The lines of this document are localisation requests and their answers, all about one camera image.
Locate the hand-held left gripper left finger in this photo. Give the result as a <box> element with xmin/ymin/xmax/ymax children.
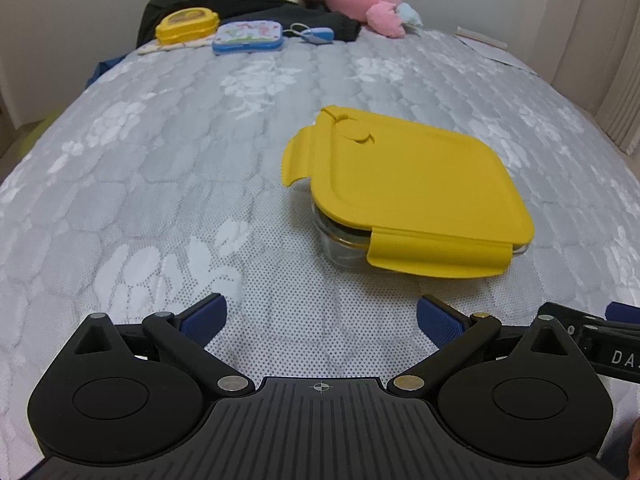
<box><xmin>70</xmin><ymin>293</ymin><xmax>256</xmax><ymax>399</ymax></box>

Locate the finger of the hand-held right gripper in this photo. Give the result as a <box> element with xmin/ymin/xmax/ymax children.
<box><xmin>537</xmin><ymin>301</ymin><xmax>610</xmax><ymax>335</ymax></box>
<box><xmin>606</xmin><ymin>302</ymin><xmax>640</xmax><ymax>323</ymax></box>

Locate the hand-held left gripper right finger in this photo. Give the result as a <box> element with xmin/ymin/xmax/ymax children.
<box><xmin>386</xmin><ymin>295</ymin><xmax>576</xmax><ymax>397</ymax></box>

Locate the clear glass divided container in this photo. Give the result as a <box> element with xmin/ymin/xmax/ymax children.
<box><xmin>311</xmin><ymin>194</ymin><xmax>527</xmax><ymax>272</ymax></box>

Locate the yellow container lid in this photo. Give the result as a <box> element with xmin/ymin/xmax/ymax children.
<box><xmin>280</xmin><ymin>105</ymin><xmax>536</xmax><ymax>280</ymax></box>

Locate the dark blue cloth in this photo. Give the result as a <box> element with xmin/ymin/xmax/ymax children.
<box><xmin>86</xmin><ymin>52</ymin><xmax>129</xmax><ymax>89</ymax></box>

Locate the cream patterned cloth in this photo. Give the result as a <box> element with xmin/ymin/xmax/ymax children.
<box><xmin>137</xmin><ymin>37</ymin><xmax>217</xmax><ymax>56</ymax></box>

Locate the white paper sheet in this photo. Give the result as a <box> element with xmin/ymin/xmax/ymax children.
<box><xmin>454</xmin><ymin>27</ymin><xmax>539</xmax><ymax>77</ymax></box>

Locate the beige curtain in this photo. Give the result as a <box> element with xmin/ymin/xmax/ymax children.
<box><xmin>550</xmin><ymin>0</ymin><xmax>640</xmax><ymax>147</ymax></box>

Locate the blue printed tin case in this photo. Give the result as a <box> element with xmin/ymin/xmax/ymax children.
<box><xmin>211</xmin><ymin>19</ymin><xmax>285</xmax><ymax>56</ymax></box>

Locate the small yellow lidded container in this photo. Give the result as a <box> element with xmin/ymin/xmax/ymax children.
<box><xmin>155</xmin><ymin>7</ymin><xmax>221</xmax><ymax>46</ymax></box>

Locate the black cloth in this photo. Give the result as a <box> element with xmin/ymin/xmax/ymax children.
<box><xmin>136</xmin><ymin>0</ymin><xmax>362</xmax><ymax>47</ymax></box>

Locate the blue keychain pouch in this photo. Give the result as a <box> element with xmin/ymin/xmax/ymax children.
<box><xmin>287</xmin><ymin>22</ymin><xmax>335</xmax><ymax>46</ymax></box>

